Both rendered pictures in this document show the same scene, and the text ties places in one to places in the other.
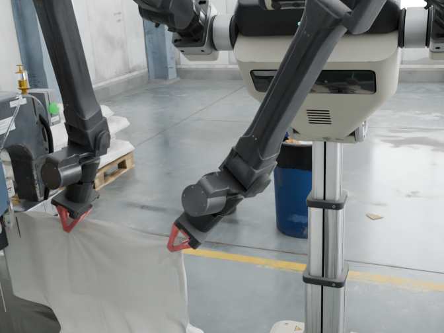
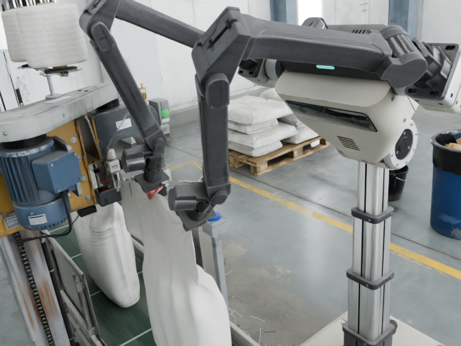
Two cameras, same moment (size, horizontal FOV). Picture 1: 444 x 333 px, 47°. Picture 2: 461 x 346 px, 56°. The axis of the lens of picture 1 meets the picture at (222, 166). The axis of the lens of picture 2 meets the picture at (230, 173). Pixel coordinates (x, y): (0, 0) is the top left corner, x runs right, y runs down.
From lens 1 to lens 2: 0.62 m
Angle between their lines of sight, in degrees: 30
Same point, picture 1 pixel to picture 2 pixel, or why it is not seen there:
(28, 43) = not seen: hidden behind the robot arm
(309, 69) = (208, 125)
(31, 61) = not seen: hidden behind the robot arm
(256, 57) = (286, 90)
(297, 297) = (412, 289)
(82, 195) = (151, 178)
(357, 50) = (355, 94)
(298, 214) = (447, 214)
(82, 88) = (138, 110)
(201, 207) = (173, 205)
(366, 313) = not seen: outside the picture
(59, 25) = (112, 72)
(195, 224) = (188, 214)
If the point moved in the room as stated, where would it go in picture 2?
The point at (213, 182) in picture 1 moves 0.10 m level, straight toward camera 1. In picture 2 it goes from (183, 189) to (158, 207)
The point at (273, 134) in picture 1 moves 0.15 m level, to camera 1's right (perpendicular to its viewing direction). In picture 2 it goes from (210, 165) to (271, 172)
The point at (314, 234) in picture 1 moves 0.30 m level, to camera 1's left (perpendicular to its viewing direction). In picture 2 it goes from (356, 239) to (277, 224)
